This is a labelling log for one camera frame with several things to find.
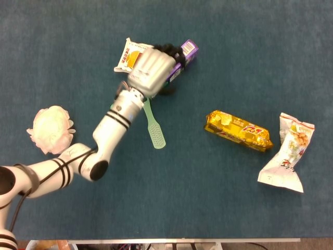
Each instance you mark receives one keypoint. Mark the white and red snack bag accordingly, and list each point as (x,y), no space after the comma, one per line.
(286,161)

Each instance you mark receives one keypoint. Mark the small white pastry packet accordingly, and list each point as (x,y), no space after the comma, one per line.
(125,58)

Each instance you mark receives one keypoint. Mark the purple toothpaste box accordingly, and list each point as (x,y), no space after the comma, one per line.
(190,50)

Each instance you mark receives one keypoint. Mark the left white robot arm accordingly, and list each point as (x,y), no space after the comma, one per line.
(112,130)

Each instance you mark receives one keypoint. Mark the white bath loofah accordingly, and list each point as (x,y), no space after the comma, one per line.
(50,130)

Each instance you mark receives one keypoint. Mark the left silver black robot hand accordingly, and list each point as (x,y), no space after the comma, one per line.
(149,73)

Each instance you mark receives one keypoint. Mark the teal table cloth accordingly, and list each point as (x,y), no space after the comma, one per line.
(182,203)

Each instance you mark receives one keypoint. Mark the light green brush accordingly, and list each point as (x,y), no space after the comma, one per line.
(157,135)

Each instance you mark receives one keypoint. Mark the white table frame rail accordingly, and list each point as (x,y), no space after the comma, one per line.
(182,240)

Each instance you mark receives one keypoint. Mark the gold foil snack pack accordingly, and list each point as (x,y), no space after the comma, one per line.
(239,130)

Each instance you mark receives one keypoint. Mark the white bucket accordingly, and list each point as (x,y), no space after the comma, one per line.
(30,246)

